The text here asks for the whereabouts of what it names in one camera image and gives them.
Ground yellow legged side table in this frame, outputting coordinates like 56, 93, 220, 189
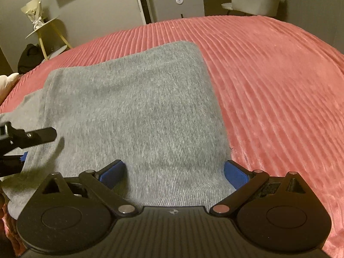
25, 17, 73, 61

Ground pink ribbed bedspread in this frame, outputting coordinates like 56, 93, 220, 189
1, 16, 343, 257

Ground pink plush pillow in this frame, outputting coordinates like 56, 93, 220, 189
0, 73, 20, 104

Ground grey sweatpants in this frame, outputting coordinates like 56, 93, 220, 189
1, 41, 234, 218

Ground black bag on floor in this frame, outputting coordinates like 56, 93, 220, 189
17, 44, 44, 75

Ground grey drawer cabinet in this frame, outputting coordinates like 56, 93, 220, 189
154, 0, 205, 22

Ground wrapped flower bouquet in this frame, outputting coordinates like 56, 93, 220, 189
20, 0, 46, 31

